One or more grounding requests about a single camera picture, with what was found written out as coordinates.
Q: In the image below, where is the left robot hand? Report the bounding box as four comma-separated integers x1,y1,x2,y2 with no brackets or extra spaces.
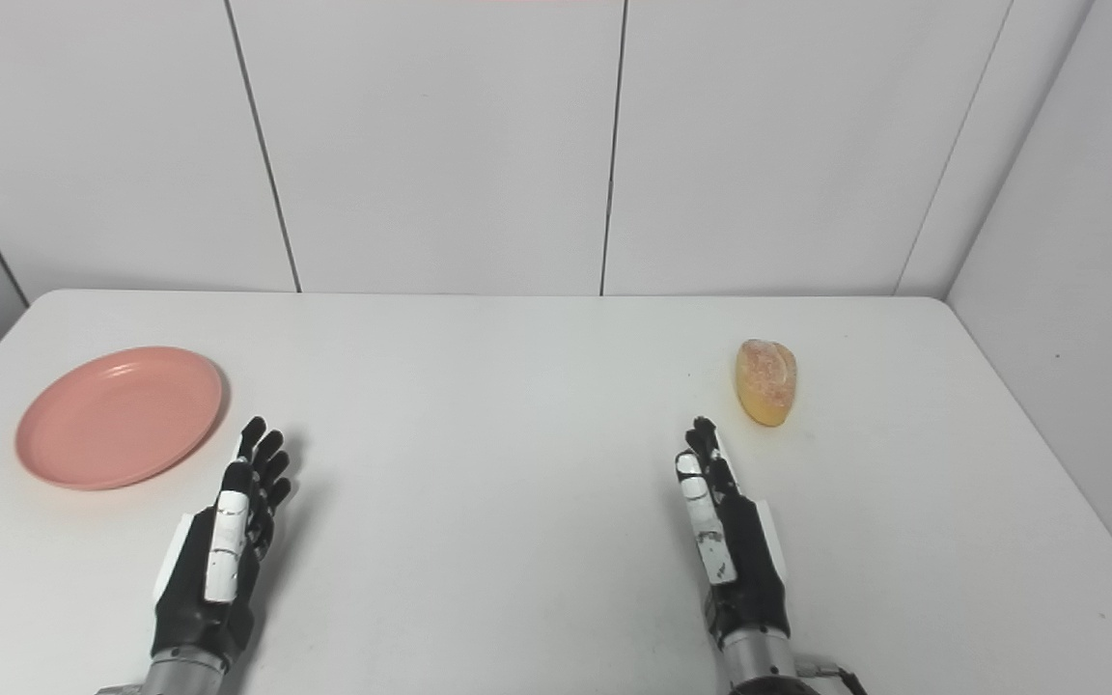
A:
151,416,293,674

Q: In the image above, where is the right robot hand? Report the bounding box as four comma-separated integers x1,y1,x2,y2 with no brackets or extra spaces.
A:
676,416,792,643

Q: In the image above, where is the bread roll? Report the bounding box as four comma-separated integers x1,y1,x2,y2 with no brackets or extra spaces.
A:
735,338,798,429

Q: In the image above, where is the pink plate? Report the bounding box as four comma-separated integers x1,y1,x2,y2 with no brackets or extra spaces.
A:
14,347,227,491

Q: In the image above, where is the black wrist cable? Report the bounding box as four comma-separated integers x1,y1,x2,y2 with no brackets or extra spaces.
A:
795,656,868,695

